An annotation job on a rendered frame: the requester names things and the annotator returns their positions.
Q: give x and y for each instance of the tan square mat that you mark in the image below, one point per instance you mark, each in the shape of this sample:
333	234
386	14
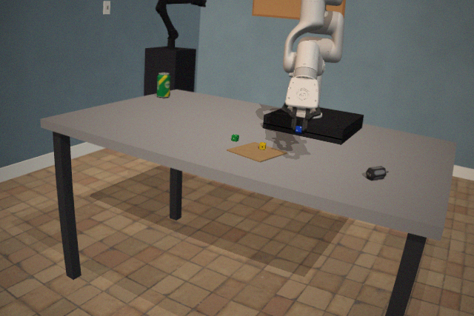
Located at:
253	152

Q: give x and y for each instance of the green and yellow drink can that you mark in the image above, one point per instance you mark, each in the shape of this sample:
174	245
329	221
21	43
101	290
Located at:
163	85

